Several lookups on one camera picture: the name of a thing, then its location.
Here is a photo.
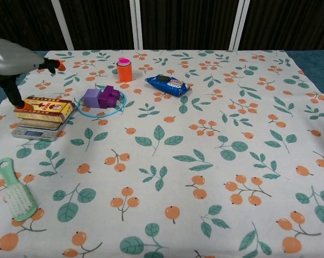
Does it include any red yellow printed box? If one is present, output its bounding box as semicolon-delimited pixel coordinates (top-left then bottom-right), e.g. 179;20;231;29
13;96;74;124

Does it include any orange can with pink lid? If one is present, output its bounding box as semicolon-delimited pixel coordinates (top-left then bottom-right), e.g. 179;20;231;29
116;57;133;82

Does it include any green scrub brush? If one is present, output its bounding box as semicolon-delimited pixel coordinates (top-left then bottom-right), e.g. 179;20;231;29
0;157;39;223

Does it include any dark partition panel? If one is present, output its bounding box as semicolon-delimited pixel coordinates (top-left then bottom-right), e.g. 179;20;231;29
139;0;237;51
59;0;135;51
240;0;324;51
0;0;66;52

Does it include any dark purple building block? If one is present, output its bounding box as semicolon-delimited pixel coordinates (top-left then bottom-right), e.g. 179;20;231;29
98;85;121;110

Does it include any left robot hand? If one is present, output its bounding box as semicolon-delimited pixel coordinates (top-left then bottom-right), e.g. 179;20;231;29
0;38;67;112

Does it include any white frame post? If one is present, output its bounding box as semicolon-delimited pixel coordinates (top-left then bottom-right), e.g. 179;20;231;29
129;0;144;50
228;0;251;51
50;0;74;51

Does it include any light purple cube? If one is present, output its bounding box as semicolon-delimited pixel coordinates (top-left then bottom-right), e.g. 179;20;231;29
83;89;103;109

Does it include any white floral tablecloth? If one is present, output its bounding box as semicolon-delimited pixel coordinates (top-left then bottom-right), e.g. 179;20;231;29
0;49;324;258

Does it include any blue cookie packet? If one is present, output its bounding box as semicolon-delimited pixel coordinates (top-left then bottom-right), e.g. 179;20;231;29
145;74;192;98

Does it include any blue plastic ring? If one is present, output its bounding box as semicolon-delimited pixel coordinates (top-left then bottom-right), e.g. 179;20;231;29
78;87;128;118

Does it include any teal table cover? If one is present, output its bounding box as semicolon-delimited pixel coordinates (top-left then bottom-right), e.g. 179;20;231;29
0;49;324;115

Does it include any silver digital kitchen scale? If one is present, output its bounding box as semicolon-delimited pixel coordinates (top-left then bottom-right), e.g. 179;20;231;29
11;106;78;142

